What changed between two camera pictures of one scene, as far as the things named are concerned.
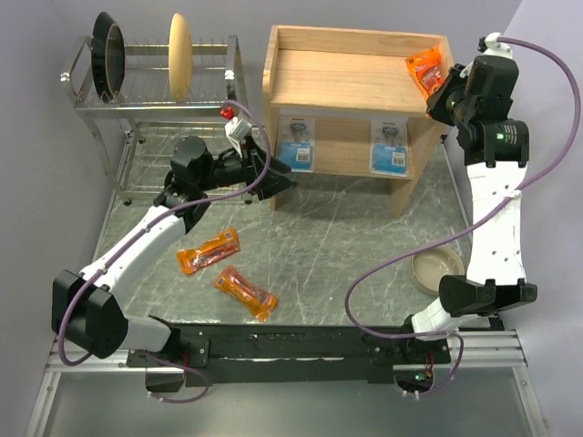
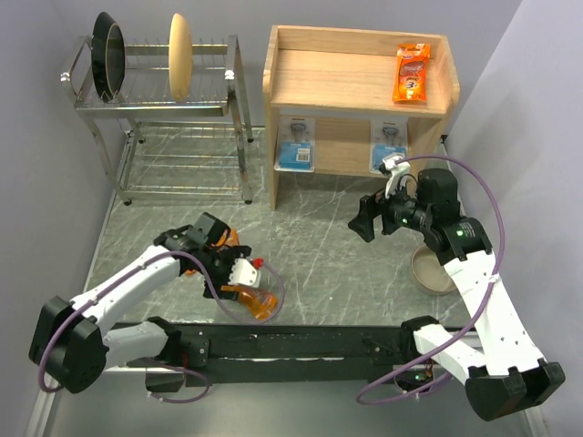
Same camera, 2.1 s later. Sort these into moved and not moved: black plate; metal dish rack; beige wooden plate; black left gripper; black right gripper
Moved: black left gripper; black right gripper
Not moved: beige wooden plate; black plate; metal dish rack
